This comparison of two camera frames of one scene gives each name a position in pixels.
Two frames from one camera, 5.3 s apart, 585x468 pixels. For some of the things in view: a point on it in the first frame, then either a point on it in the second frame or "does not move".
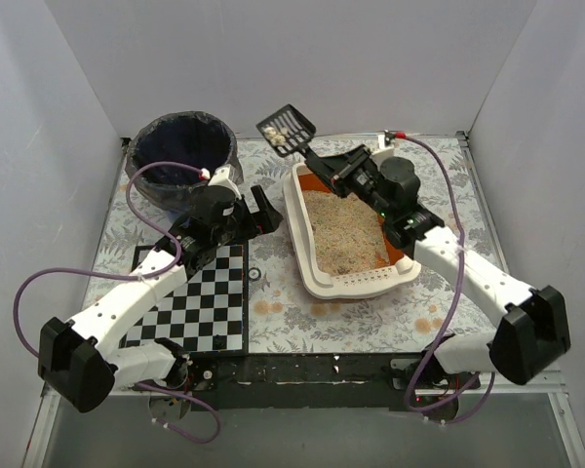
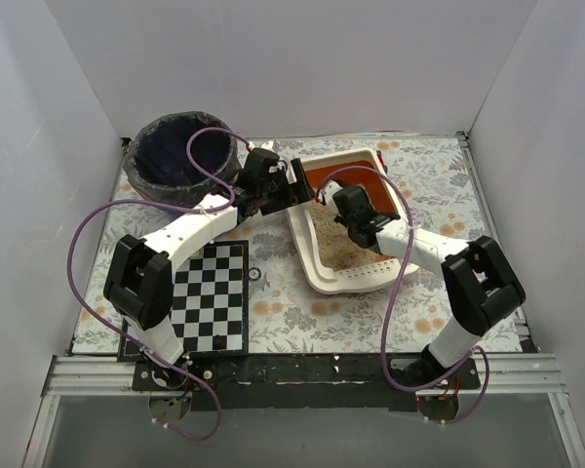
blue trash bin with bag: (193, 138) does not move
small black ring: (259, 274) does not move
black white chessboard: (209, 314) does not move
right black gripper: (336, 171) to (335, 203)
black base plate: (330, 382) does not move
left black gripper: (253, 220) to (297, 176)
